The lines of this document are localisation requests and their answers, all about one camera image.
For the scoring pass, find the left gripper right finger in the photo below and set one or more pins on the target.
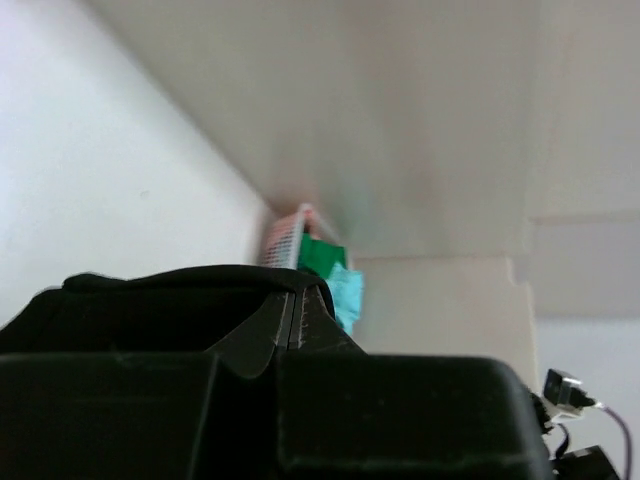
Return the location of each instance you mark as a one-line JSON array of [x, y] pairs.
[[346, 414]]

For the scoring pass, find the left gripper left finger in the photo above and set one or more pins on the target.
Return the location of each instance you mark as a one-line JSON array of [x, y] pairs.
[[112, 395]]

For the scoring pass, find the black t shirt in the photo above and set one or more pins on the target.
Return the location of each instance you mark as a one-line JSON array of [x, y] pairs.
[[182, 310]]

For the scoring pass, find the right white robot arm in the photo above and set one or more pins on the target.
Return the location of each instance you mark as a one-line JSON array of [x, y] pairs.
[[587, 463]]

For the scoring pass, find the teal t shirt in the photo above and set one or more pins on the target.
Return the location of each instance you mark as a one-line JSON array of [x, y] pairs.
[[346, 287]]

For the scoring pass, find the green t shirt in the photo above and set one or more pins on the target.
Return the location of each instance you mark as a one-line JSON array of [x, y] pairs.
[[320, 257]]

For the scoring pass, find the white plastic laundry basket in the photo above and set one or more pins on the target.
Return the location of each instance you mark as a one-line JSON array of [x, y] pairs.
[[282, 241]]

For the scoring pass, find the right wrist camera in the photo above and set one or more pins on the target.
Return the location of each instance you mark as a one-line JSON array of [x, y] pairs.
[[564, 397]]

